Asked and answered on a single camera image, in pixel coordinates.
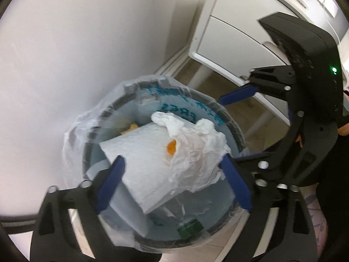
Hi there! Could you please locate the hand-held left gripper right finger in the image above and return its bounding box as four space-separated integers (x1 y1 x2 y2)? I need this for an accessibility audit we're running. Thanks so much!
220 154 319 262

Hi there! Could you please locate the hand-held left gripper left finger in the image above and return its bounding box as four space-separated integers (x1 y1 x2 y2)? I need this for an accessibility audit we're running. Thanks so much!
29 155 126 262

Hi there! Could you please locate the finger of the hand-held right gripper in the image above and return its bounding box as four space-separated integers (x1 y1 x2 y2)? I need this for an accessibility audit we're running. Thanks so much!
233 142 291 181
219 65 297 105

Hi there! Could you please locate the grey trash bin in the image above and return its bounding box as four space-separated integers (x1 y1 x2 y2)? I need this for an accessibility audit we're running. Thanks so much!
62 75 247 252

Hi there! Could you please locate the white paper bag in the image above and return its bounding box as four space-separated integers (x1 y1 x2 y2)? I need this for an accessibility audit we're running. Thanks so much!
99 121 227 215

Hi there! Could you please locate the white tissue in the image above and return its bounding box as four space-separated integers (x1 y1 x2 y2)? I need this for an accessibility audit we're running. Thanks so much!
151 111 232 193

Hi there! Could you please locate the person's right forearm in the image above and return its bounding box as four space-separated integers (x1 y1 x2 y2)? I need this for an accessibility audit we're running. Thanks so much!
320 131 349 262

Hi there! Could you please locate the trash bin with liner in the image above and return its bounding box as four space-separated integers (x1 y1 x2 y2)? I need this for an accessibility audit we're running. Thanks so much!
62 74 247 254

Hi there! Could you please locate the white nightstand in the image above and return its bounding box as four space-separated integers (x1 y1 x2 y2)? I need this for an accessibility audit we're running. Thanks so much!
188 0 349 127

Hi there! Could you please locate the green bottle cap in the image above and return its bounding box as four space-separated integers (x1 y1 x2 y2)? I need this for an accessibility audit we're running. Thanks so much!
177 218 204 239

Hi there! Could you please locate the person's patterned leg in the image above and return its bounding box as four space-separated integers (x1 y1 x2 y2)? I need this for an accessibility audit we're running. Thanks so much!
301 183 329 262

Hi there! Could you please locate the white light switch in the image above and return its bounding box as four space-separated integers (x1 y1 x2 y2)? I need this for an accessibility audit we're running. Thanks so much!
323 0 339 15

